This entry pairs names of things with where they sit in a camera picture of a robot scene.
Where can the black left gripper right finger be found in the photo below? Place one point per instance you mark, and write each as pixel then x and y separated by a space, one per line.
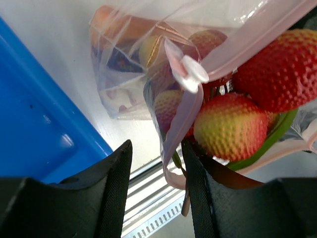
pixel 226 204

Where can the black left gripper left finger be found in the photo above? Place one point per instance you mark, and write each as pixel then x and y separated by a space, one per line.
pixel 89 204

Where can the blue plastic bin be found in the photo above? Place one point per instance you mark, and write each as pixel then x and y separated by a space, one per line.
pixel 43 134

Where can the red toy strawberry bunch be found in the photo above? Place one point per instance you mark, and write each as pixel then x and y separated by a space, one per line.
pixel 264 110

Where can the clear zip top bag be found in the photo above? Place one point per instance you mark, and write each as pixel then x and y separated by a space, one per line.
pixel 215 37

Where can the orange toy meat slice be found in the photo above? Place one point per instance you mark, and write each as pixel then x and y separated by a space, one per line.
pixel 114 26

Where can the white slotted cable duct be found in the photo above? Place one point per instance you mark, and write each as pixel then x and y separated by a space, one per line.
pixel 157 221

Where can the aluminium mounting rail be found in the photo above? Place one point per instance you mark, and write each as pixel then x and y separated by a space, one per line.
pixel 148 191

